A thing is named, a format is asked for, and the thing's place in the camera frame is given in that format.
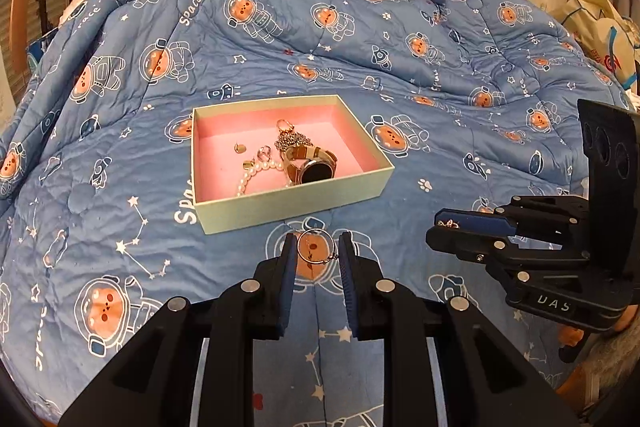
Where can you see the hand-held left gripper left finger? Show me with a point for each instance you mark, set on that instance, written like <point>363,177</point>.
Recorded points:
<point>286,287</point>

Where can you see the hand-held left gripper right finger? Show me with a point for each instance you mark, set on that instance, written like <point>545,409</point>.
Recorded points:
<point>350,292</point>

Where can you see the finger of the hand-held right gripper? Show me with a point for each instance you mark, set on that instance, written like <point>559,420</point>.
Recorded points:
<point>480,223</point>
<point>465,247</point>

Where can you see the thin hoop bangle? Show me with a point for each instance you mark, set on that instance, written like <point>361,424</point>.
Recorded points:
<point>334,257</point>

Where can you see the pale green box pink inside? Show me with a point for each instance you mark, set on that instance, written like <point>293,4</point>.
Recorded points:
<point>280,212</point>

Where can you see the person's right hand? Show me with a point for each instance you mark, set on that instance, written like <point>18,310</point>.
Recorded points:
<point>629,318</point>

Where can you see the small gold charm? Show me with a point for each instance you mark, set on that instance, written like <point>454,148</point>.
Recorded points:
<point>240,148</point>

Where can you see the cream plastic bag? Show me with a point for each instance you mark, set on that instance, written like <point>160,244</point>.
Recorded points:
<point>600,27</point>

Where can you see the blue astronaut bear blanket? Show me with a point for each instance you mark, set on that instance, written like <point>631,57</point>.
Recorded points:
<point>125,157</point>

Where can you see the blue box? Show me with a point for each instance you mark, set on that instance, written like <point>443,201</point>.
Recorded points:
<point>37,54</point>

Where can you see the wooden plank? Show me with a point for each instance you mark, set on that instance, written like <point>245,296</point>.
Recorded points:
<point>22,7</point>

